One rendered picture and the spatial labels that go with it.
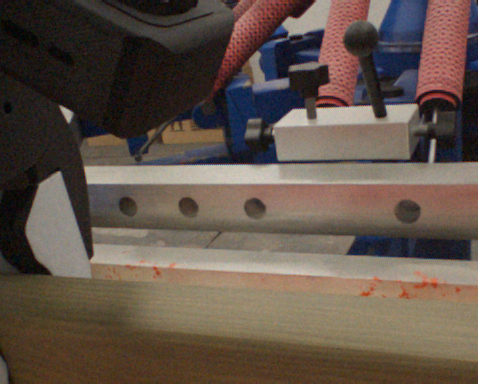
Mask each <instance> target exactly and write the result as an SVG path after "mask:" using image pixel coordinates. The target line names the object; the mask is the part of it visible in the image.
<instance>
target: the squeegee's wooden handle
mask: <svg viewBox="0 0 478 384"><path fill-rule="evenodd" d="M0 353H1V354H2V355H3V358H4V359H5V360H6V362H7V364H8V376H9V384H478V303H465V302H450V301H434V300H417V299H401V298H385V297H370V296H353V295H337V294H321V293H305V292H289V291H272V290H256V289H240V287H225V286H209V285H192V284H176V283H160V282H144V281H127V280H112V279H96V278H80V277H64V276H48V275H32V274H16V273H1V272H0Z"/></svg>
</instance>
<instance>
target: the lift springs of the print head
mask: <svg viewBox="0 0 478 384"><path fill-rule="evenodd" d="M315 1H316V0H241V1H240V2H239V5H237V6H236V7H235V8H234V9H233V10H232V11H233V13H234V17H235V25H234V31H233V34H232V37H231V40H230V43H229V45H228V48H227V51H226V55H225V58H224V61H223V64H222V67H220V70H219V73H218V77H217V79H216V82H215V85H214V88H213V91H212V94H211V97H209V99H207V101H208V102H210V101H211V100H212V99H213V97H214V96H215V95H216V94H217V93H218V92H219V91H220V90H221V88H223V87H224V86H225V85H226V84H227V83H228V82H229V81H230V80H231V79H232V78H233V75H234V74H235V73H236V72H237V71H238V70H239V69H241V68H242V67H243V66H244V65H245V64H246V62H247V61H248V60H249V59H250V58H251V57H252V56H253V54H254V53H255V52H256V51H257V50H258V48H260V47H261V46H262V45H263V44H264V43H265V42H266V41H267V40H268V39H269V38H270V37H271V35H272V34H273V33H274V32H275V30H276V29H277V28H279V27H280V26H281V25H282V24H283V23H284V21H285V20H286V19H287V18H288V17H291V18H294V19H299V18H301V17H302V16H303V15H304V14H305V13H306V12H307V10H308V9H309V8H310V7H311V6H312V5H313V3H314V2H315ZM370 2H371V0H331V4H330V9H329V14H328V18H327V23H326V28H325V33H324V38H323V43H322V48H321V52H320V58H319V63H327V64H328V67H329V78H330V83H329V84H328V85H325V86H321V87H320V88H319V92H320V95H319V96H315V97H316V106H317V108H339V107H352V101H354V100H353V94H355V89H356V83H357V78H358V71H359V66H360V62H359V58H358V57H354V56H352V55H350V54H349V53H348V51H347V50H346V49H345V47H344V43H343V37H344V33H345V31H346V29H347V26H348V25H349V24H351V23H352V22H353V21H357V20H367V19H368V14H369V8H370ZM470 7H471V0H428V7H427V14H426V23H425V30H424V38H423V46H422V54H421V61H420V70H419V77H418V85H417V93H416V101H415V104H417V105H418V106H419V111H420V112H421V114H423V115H425V116H427V117H429V118H432V121H433V122H436V121H437V114H438V113H439V112H456V113H457V112H458V111H459V110H460V107H461V102H462V91H463V80H464V70H465V59H466V49H467V38H468V28H469V18H470ZM176 118H177V116H175V118H173V119H172V120H170V121H168V122H166V123H163V124H162V125H161V127H160V128H159V129H158V130H157V131H156V132H155V133H154V134H153V135H152V137H151V139H150V140H149V141H148V142H146V143H145V144H144V145H143V146H142V147H141V148H140V150H139V152H141V153H142V154H143V152H144V151H145V150H146V149H148V148H149V147H150V146H151V145H152V144H153V143H154V142H155V140H156V139H157V138H158V136H159V135H160V134H161V133H162V132H163V131H164V130H165V129H167V127H168V126H169V125H170V124H171V123H172V122H173V121H174V120H175V119H176ZM436 150H437V142H436V140H429V148H428V158H427V163H435V160H436Z"/></svg>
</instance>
